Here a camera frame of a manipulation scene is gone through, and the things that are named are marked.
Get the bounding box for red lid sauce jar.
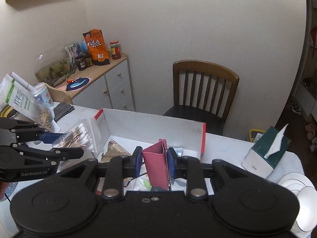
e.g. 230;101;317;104
110;40;121;60

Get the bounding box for white sideboard cabinet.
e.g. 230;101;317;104
55;52;136;112

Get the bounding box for gold foil snack packet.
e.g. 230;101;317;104
100;139;131;163

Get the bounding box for red cardboard box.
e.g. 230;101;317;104
95;108;206;202

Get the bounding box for red binder clip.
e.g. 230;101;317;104
142;139;170;190

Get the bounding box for glass fish bowl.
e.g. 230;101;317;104
34;45;74;88

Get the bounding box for blue globe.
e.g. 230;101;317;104
82;41;89;54

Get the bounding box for stacked white plates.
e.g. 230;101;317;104
278;172;316;237

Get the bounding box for cotton swab bag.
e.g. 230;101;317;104
52;118;103;156

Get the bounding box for dark jar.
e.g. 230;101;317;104
75;55;87;71

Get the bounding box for white green tea bag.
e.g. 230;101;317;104
1;74;61;133

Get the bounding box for patterned white cup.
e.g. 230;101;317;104
31;83;54;107

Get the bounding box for grey folded cloth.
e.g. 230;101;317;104
53;102;75;122

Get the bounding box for orange snack bag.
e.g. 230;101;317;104
83;29;110;66

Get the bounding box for wooden chair behind table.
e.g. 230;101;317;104
164;60;240;135

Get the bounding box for white mask bag green label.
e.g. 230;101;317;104
133;173;152;192

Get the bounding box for blue whale mouse pad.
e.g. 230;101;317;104
66;77;90;91

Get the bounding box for white bowl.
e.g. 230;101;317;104
296;186;316;232

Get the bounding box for green white tissue box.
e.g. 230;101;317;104
241;124;291;178

